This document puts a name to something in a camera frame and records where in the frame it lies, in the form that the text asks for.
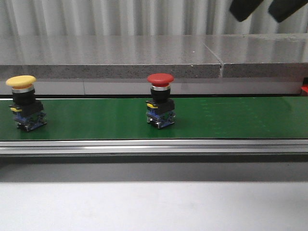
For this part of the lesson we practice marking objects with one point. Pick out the green conveyor belt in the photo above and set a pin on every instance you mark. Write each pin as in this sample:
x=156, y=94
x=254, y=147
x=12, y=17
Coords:
x=125, y=118

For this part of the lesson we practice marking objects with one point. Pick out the red plastic tray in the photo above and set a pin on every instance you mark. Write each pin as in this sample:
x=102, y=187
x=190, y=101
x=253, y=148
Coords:
x=304, y=90

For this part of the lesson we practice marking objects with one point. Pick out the aluminium conveyor frame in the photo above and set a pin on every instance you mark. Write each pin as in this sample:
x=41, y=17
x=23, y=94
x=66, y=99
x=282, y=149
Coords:
x=154, y=150

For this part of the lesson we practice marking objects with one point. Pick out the grey granite slab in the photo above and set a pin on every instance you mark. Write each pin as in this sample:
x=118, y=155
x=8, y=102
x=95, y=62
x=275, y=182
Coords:
x=85, y=57
x=265, y=55

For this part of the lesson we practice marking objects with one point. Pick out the grey granite slab left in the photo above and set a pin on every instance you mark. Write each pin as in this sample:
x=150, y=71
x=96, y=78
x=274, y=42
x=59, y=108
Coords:
x=85, y=57

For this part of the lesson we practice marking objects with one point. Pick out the yellow mushroom push button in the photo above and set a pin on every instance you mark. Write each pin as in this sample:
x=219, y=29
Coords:
x=28, y=112

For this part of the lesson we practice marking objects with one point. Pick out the grey granite slab right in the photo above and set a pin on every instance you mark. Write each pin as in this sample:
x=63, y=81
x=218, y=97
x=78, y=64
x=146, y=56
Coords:
x=265, y=55

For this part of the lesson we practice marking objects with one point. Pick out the red mushroom push button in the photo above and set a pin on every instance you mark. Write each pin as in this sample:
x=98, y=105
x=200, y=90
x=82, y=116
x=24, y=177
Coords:
x=160, y=109

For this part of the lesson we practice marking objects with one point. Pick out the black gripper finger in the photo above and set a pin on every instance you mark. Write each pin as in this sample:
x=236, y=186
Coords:
x=282, y=9
x=242, y=9

